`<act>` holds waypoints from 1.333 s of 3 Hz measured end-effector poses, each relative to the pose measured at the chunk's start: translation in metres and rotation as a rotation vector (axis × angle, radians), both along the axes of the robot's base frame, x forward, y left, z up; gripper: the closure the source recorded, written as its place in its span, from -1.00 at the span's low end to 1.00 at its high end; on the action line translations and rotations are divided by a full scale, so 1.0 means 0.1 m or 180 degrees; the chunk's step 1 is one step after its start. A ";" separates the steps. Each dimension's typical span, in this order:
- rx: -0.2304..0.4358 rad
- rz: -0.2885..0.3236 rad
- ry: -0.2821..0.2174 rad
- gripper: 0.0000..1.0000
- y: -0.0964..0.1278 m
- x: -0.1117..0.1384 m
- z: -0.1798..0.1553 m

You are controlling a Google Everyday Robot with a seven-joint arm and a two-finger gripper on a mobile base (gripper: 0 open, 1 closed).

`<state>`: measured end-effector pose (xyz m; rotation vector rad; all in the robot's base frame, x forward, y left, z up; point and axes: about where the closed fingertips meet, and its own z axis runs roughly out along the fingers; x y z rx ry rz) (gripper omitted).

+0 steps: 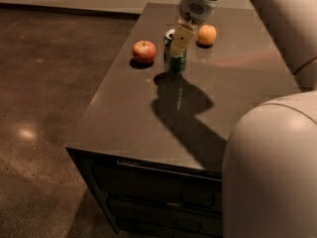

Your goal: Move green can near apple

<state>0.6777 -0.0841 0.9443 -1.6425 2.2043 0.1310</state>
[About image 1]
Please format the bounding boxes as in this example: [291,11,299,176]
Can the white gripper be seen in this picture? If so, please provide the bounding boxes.
[169,0,219,58]

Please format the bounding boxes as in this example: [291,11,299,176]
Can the green soda can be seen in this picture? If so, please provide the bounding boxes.
[163,29,186,73]

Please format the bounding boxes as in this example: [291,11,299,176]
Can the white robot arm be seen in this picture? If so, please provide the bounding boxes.
[222,0,317,238]

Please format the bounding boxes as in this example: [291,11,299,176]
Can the red apple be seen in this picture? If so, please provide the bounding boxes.
[132,40,157,64]

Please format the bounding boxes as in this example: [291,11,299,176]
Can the orange fruit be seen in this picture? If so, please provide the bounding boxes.
[197,25,217,46]

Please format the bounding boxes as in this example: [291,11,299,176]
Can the dark cabinet with drawers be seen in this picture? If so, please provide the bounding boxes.
[66,4,296,238]

